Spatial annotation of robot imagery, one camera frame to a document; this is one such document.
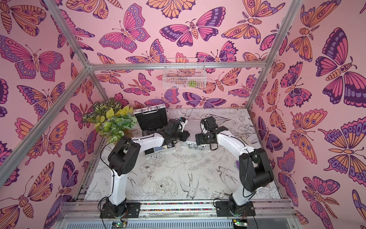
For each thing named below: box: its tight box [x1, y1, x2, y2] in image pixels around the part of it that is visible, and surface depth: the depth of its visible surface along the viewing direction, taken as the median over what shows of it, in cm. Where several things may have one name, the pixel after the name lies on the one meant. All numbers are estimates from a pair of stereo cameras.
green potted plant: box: [82, 97, 138, 144], surface depth 85 cm
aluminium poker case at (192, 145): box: [185, 141, 211, 151], surface depth 97 cm
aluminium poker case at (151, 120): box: [131, 103, 175, 157], surface depth 91 cm
